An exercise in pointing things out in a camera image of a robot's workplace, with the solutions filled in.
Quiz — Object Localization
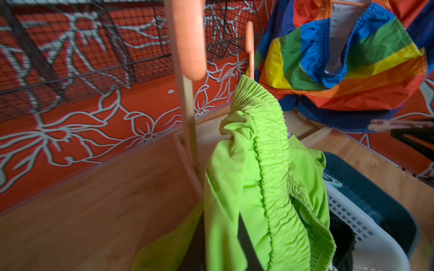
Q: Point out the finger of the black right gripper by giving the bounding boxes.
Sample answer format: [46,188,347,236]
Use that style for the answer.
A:
[391,128,434,161]

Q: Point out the pink clothespin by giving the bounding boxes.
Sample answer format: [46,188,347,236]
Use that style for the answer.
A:
[367,119,434,132]

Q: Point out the lime green shorts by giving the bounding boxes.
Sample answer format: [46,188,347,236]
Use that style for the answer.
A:
[131,76,336,271]

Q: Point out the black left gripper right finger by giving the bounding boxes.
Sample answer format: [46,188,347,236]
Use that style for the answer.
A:
[237,215,264,271]

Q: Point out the rainbow striped shorts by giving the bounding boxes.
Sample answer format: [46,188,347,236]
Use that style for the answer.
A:
[254,1,434,131]

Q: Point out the white plastic basket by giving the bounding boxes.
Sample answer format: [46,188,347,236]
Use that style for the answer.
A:
[325,181,410,271]

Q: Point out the wooden clothes rack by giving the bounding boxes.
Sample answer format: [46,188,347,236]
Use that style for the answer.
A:
[174,75,333,200]

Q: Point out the black shorts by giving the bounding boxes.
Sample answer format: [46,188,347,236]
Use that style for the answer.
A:
[330,211,356,271]

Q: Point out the black wire wall basket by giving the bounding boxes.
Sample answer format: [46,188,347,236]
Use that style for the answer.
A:
[0,0,265,123]

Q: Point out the teal plastic tray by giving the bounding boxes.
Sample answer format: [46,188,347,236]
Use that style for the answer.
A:
[324,152,420,258]

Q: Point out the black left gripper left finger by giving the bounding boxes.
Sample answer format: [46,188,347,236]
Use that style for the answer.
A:
[178,213,206,271]

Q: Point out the orange hanger of green shorts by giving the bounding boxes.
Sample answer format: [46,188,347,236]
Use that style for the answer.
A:
[163,0,255,81]

